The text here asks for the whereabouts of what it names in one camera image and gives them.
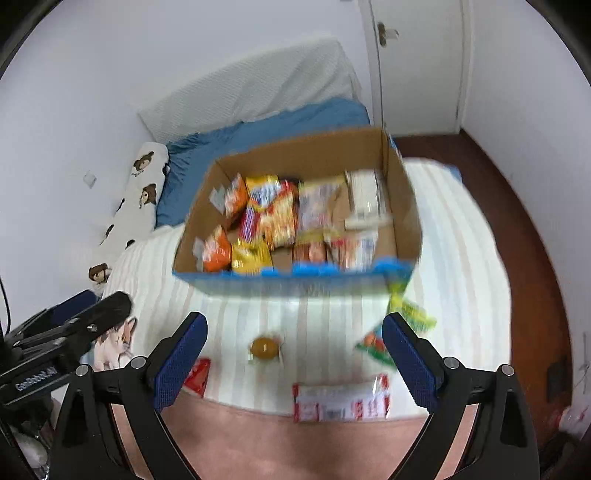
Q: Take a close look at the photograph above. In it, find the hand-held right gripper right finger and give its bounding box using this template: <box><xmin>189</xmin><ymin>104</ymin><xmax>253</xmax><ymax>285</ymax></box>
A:
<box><xmin>382</xmin><ymin>312</ymin><xmax>541</xmax><ymax>480</ymax></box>

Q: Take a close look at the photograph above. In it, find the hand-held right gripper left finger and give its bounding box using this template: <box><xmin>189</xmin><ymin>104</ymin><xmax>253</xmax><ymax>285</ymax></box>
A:
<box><xmin>48</xmin><ymin>312</ymin><xmax>209</xmax><ymax>480</ymax></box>

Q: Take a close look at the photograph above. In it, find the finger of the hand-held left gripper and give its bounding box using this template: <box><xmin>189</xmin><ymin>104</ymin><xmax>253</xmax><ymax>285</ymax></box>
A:
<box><xmin>8</xmin><ymin>289</ymin><xmax>99</xmax><ymax>337</ymax></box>
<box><xmin>9</xmin><ymin>291</ymin><xmax>133</xmax><ymax>352</ymax></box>

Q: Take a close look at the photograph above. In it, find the orange panda snack packet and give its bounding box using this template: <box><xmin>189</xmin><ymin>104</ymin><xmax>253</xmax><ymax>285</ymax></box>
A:
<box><xmin>194</xmin><ymin>225</ymin><xmax>232</xmax><ymax>273</ymax></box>
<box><xmin>210</xmin><ymin>173</ymin><xmax>250</xmax><ymax>220</ymax></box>

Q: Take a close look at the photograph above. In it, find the gold snack packet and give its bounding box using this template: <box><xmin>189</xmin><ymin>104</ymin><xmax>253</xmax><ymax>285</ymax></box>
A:
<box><xmin>230</xmin><ymin>237</ymin><xmax>273</xmax><ymax>276</ymax></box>

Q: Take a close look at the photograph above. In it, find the grey white snack packet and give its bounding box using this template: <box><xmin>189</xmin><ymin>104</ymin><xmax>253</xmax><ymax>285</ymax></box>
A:
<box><xmin>325</xmin><ymin>231</ymin><xmax>379</xmax><ymax>271</ymax></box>

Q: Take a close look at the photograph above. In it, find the brown chocolate snack packet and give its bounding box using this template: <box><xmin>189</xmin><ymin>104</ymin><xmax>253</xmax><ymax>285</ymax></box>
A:
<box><xmin>293</xmin><ymin>240</ymin><xmax>329</xmax><ymax>268</ymax></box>

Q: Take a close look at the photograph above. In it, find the white wafer packet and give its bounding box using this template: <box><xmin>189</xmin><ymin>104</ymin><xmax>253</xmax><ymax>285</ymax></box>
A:
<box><xmin>344</xmin><ymin>168</ymin><xmax>393</xmax><ymax>230</ymax></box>

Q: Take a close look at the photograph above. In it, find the orange noodle snack packet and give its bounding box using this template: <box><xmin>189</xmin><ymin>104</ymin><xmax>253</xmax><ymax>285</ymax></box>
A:
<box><xmin>261</xmin><ymin>180</ymin><xmax>298</xmax><ymax>250</ymax></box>

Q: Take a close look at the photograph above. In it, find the beige snack packet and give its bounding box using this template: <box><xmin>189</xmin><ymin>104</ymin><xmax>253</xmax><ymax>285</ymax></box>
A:
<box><xmin>295</xmin><ymin>180</ymin><xmax>349</xmax><ymax>232</ymax></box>

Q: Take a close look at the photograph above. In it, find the yellow cheese ball bag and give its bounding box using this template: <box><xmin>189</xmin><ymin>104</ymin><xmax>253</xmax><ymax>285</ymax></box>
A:
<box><xmin>238</xmin><ymin>174</ymin><xmax>280</xmax><ymax>243</ymax></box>

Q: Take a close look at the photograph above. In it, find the printed cardboard box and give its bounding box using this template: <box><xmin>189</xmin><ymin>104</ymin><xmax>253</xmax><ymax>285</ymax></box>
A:
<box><xmin>172</xmin><ymin>127</ymin><xmax>423</xmax><ymax>296</ymax></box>

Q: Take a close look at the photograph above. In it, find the colourful candy bag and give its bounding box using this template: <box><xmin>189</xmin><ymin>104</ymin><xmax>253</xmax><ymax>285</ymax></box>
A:
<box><xmin>355</xmin><ymin>295</ymin><xmax>437</xmax><ymax>370</ymax></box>

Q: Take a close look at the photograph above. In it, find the long white red snack packet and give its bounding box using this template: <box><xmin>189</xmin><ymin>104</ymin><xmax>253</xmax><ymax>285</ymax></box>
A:
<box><xmin>292</xmin><ymin>373</ymin><xmax>393</xmax><ymax>423</ymax></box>

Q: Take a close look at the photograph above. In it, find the round yellow wrapped pastry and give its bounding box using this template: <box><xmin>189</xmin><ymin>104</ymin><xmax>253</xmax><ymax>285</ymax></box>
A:
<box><xmin>247</xmin><ymin>333</ymin><xmax>283</xmax><ymax>363</ymax></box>

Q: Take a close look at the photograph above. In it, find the pink striped cat blanket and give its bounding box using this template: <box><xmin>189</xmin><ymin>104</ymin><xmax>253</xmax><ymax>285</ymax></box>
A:
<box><xmin>81</xmin><ymin>157</ymin><xmax>511</xmax><ymax>480</ymax></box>

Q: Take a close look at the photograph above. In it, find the white bear print pillow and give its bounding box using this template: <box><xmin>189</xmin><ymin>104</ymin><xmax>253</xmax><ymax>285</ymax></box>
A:
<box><xmin>88</xmin><ymin>142</ymin><xmax>169</xmax><ymax>296</ymax></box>

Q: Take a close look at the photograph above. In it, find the white red plastic bag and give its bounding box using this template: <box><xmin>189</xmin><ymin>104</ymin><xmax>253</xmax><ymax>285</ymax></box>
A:
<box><xmin>558</xmin><ymin>406</ymin><xmax>591</xmax><ymax>435</ymax></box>

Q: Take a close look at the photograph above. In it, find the blue bed sheet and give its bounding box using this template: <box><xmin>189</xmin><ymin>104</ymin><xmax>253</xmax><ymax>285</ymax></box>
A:
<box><xmin>154</xmin><ymin>97</ymin><xmax>371</xmax><ymax>227</ymax></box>

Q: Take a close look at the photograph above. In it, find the white headboard cushion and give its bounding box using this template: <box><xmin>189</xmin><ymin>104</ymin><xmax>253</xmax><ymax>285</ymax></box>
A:
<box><xmin>137</xmin><ymin>37</ymin><xmax>363</xmax><ymax>144</ymax></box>

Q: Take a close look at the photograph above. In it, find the white door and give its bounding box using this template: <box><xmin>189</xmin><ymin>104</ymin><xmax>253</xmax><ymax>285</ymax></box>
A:
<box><xmin>360</xmin><ymin>0</ymin><xmax>472</xmax><ymax>134</ymax></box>

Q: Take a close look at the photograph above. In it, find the black cable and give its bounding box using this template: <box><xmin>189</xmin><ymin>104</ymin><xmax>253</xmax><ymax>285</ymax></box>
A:
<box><xmin>0</xmin><ymin>276</ymin><xmax>11</xmax><ymax>335</ymax></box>

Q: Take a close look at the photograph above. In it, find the metal door handle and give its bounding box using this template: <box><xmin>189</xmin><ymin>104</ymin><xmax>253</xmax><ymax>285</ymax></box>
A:
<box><xmin>376</xmin><ymin>21</ymin><xmax>400</xmax><ymax>47</ymax></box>

